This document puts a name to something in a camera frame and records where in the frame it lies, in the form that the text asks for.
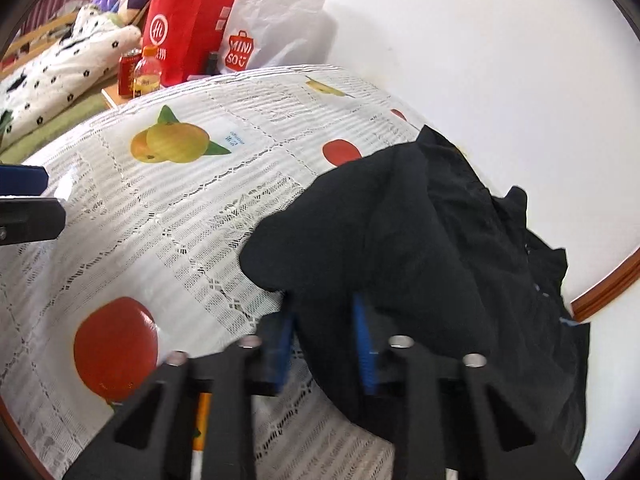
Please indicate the brown wooden door frame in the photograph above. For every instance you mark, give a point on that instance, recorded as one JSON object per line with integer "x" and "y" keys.
{"x": 610, "y": 285}

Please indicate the purple pillow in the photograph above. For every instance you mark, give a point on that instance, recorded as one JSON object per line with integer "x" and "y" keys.
{"x": 107, "y": 0}

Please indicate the red paper bag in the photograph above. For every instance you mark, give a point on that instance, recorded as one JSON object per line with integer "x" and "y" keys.
{"x": 185, "y": 30}

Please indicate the small black bottle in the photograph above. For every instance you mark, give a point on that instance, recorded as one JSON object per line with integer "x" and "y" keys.
{"x": 213, "y": 64}

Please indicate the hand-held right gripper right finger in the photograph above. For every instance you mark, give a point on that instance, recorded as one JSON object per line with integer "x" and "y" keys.
{"x": 362, "y": 345}

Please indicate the green bed sheet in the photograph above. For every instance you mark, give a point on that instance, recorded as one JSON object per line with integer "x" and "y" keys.
{"x": 65, "y": 115}

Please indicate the orange drink bottle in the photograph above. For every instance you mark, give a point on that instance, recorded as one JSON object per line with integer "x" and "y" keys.
{"x": 147, "y": 72}

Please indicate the red drink can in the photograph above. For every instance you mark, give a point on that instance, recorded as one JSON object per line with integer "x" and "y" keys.
{"x": 129, "y": 72}

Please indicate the black jacket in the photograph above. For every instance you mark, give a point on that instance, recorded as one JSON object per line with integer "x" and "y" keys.
{"x": 400, "y": 220}

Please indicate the white plastic shopping bag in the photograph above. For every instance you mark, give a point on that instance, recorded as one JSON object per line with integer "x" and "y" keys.
{"x": 285, "y": 25}

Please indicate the white floral quilt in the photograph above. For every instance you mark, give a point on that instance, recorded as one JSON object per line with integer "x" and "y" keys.
{"x": 60, "y": 70}

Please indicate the wooden nightstand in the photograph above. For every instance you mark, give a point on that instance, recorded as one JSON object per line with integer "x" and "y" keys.
{"x": 112, "y": 97}

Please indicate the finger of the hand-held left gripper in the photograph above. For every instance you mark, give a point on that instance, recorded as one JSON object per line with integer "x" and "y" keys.
{"x": 22, "y": 178}

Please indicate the fruit print lace tablecloth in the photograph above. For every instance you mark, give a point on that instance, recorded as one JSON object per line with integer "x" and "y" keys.
{"x": 175, "y": 240}

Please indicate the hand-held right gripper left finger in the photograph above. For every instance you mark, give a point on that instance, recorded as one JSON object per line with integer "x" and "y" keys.
{"x": 282, "y": 345}

